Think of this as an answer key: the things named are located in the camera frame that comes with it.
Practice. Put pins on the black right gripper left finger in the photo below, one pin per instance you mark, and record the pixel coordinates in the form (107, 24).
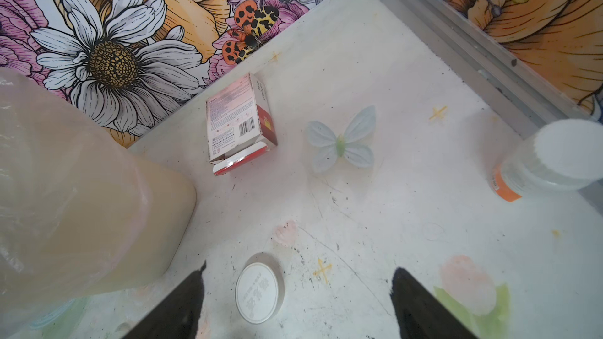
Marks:
(177, 315)

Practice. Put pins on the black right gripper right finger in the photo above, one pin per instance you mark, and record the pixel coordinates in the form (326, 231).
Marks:
(419, 314)

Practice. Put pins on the pink tea packet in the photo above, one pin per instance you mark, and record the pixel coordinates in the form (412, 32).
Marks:
(240, 126)

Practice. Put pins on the bin with plastic liner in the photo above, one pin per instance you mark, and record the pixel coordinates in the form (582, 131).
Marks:
(80, 215)

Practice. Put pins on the small white pill bottle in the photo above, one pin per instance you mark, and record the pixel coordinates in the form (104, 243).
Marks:
(565, 155)

